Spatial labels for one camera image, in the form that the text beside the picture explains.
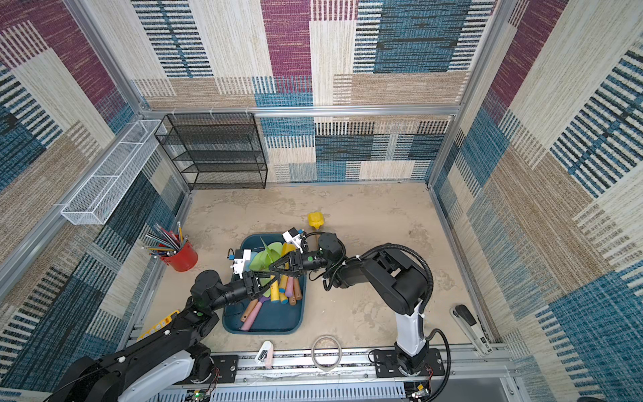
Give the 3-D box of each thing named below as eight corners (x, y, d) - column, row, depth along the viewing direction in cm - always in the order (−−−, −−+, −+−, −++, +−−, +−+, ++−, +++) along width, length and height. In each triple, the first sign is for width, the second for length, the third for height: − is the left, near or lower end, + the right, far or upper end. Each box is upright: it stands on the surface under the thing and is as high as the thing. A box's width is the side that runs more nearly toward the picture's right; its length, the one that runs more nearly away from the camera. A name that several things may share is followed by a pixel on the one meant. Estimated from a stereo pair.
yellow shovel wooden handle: (308, 229, 107) (307, 225, 105) (308, 216, 112) (308, 212, 110) (324, 229, 107) (324, 225, 105) (324, 216, 112) (324, 212, 110)
